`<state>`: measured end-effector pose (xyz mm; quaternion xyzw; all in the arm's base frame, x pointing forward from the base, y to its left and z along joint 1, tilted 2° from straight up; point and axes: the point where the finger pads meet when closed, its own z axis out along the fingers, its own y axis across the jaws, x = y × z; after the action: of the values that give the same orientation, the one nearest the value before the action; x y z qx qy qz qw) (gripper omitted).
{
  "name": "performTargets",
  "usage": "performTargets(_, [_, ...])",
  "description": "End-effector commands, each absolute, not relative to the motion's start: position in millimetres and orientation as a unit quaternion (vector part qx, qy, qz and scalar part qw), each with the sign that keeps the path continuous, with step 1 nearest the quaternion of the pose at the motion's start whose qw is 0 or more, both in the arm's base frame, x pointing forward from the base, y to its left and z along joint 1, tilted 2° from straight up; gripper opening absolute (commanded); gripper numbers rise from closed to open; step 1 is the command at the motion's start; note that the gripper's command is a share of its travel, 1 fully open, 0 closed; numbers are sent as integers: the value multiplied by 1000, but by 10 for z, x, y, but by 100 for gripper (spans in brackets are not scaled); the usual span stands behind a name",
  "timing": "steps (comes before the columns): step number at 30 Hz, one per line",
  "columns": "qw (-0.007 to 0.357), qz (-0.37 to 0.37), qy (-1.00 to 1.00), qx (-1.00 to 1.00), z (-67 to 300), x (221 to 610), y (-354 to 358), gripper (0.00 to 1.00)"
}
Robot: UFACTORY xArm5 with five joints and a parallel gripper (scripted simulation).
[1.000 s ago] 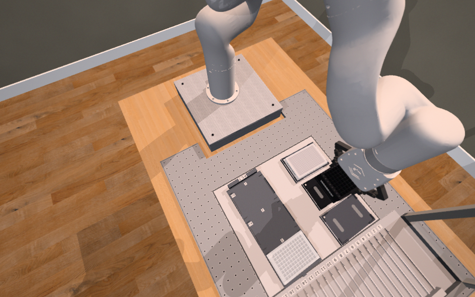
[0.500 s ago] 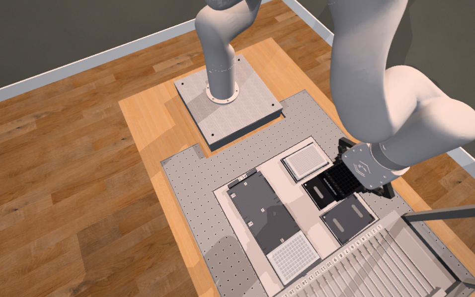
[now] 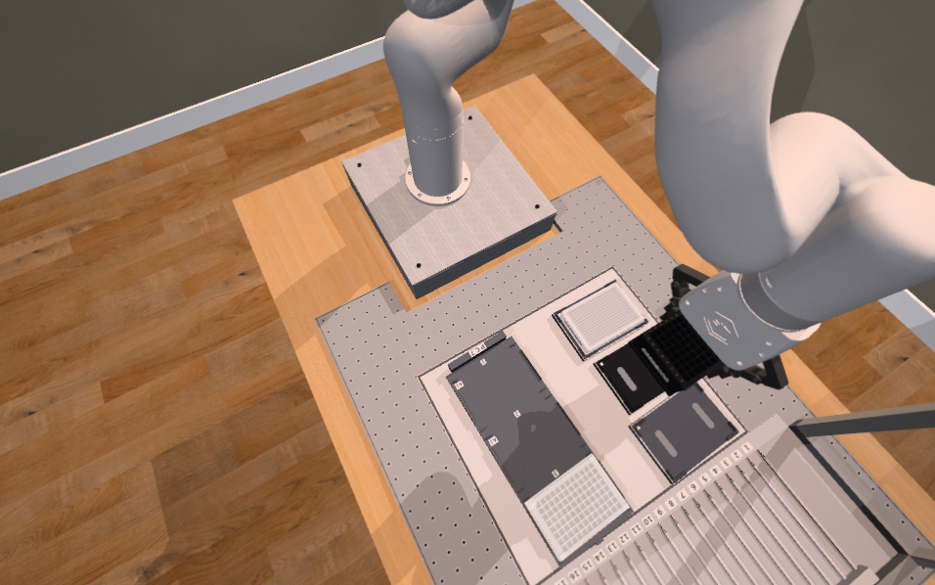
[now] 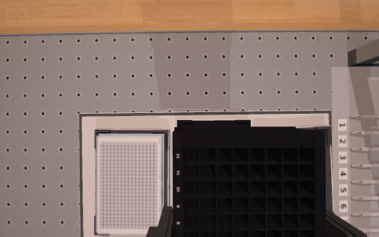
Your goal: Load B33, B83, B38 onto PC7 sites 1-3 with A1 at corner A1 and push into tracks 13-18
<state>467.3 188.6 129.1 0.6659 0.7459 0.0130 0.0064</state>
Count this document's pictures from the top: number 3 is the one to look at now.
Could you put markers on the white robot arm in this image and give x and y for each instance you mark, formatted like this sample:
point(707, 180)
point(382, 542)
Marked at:
point(873, 228)

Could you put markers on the black deep-well block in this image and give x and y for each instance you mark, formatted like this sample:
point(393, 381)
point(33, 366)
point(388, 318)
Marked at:
point(657, 357)

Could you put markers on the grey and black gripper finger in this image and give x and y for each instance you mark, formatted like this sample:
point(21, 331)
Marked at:
point(773, 375)
point(682, 276)

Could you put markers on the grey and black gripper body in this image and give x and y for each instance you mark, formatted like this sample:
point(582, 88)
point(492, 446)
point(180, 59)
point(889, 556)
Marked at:
point(718, 312)

